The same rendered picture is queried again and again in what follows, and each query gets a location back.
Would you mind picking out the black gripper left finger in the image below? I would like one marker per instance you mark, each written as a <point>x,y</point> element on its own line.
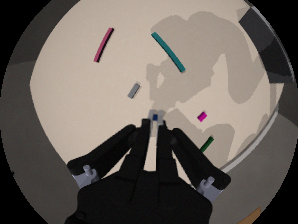
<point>97,163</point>

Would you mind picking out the dark green rod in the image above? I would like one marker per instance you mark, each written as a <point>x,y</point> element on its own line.
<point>206,144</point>

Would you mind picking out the pink rod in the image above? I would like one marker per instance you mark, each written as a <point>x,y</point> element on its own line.
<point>103,44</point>

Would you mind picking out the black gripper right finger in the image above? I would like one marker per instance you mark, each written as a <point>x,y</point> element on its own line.
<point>203,175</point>

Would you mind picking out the turquoise rod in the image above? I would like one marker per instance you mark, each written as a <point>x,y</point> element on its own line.
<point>168,51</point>

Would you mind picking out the grey rod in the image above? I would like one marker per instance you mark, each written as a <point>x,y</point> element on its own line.
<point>133,90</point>

